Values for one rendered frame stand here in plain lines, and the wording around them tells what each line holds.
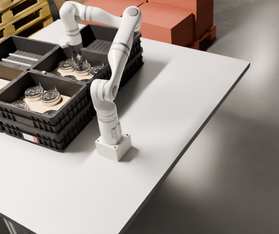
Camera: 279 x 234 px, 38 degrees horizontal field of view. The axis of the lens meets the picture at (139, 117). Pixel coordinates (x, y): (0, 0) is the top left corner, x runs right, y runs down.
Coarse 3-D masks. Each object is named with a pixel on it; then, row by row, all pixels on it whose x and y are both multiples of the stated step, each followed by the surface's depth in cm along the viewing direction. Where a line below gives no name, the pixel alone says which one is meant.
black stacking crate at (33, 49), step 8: (8, 40) 258; (16, 40) 259; (24, 40) 256; (0, 48) 254; (8, 48) 260; (16, 48) 264; (24, 48) 260; (32, 48) 257; (40, 48) 253; (48, 48) 249; (0, 56) 255; (8, 56) 259; (24, 56) 258; (32, 56) 256; (40, 56) 256; (16, 64) 250; (32, 64) 249
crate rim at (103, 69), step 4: (56, 48) 240; (52, 52) 237; (92, 52) 233; (96, 52) 232; (100, 52) 232; (48, 56) 234; (40, 60) 231; (36, 64) 228; (108, 64) 221; (32, 68) 225; (104, 68) 218; (108, 68) 222; (40, 72) 221; (100, 72) 216; (104, 72) 219; (56, 76) 216; (60, 76) 216; (96, 76) 213; (76, 80) 211; (80, 80) 211; (92, 80) 210; (88, 84) 209
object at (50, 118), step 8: (32, 72) 221; (16, 80) 216; (64, 80) 212; (72, 80) 211; (80, 88) 205; (72, 96) 200; (0, 104) 202; (8, 104) 200; (64, 104) 195; (24, 112) 196; (32, 112) 193; (56, 112) 191; (48, 120) 190
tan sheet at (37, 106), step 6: (24, 96) 222; (60, 96) 219; (30, 102) 217; (36, 102) 216; (60, 102) 214; (30, 108) 213; (36, 108) 212; (42, 108) 212; (48, 108) 211; (54, 108) 211
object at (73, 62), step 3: (63, 60) 242; (66, 60) 243; (69, 60) 242; (72, 60) 242; (60, 63) 241; (72, 63) 239; (75, 63) 239; (60, 66) 237; (63, 66) 237; (66, 66) 236; (69, 66) 236; (72, 66) 236
